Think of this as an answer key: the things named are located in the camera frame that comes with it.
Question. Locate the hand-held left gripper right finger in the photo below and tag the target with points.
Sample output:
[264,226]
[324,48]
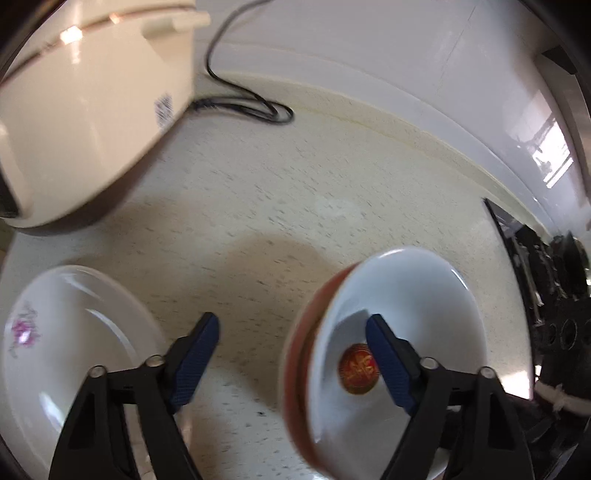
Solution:
[390,364]

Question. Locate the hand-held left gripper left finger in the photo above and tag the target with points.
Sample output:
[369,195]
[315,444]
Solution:
[194,364]

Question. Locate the white bowl red band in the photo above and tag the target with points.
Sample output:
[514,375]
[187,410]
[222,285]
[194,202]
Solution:
[415,295]

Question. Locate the large white floral plate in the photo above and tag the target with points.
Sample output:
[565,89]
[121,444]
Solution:
[69,314]

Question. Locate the white tape wrap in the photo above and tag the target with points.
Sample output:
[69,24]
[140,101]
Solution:
[558,397]

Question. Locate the black glass gas stove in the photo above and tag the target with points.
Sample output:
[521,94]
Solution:
[526,258]

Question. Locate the cream rice cooker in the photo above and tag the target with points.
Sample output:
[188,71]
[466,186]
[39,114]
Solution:
[92,115]

